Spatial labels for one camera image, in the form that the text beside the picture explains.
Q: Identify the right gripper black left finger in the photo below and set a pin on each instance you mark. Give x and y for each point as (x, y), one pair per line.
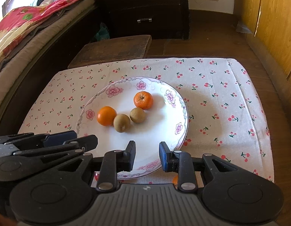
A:
(112, 163)

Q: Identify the cherry print tablecloth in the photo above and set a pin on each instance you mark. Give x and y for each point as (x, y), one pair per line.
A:
(225, 115)

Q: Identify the white floral ceramic plate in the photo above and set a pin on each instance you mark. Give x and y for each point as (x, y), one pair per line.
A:
(166, 120)

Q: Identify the beige mattress bed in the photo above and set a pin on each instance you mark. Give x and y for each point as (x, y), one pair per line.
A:
(60, 33)

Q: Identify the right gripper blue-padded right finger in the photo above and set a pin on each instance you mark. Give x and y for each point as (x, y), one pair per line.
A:
(181, 163)

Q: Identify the small dark wooden stool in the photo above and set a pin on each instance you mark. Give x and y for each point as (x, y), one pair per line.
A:
(111, 50)

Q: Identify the brown longan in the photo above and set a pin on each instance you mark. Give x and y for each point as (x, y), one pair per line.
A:
(137, 115)

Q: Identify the floral pink yellow quilt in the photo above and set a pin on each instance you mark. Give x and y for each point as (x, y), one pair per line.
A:
(19, 22)

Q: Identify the dark wooden nightstand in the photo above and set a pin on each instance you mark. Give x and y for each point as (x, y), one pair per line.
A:
(161, 19)

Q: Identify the tan longan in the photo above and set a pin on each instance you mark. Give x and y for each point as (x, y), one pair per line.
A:
(121, 123)

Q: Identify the wooden wardrobe doors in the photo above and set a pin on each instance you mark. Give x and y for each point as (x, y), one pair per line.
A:
(270, 22)

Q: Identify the red cherry tomato bottom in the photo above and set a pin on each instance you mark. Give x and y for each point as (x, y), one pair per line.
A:
(96, 176)

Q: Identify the mandarin orange with stem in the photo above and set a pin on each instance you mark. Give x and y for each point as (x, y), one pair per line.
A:
(143, 100)

